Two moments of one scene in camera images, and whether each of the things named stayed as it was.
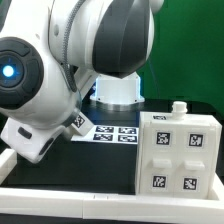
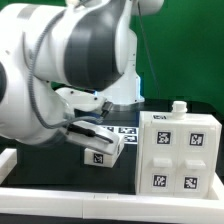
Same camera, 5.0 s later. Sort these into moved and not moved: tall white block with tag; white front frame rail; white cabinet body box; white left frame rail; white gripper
Moved: tall white block with tag; white gripper
Not moved: white cabinet body box; white left frame rail; white front frame rail
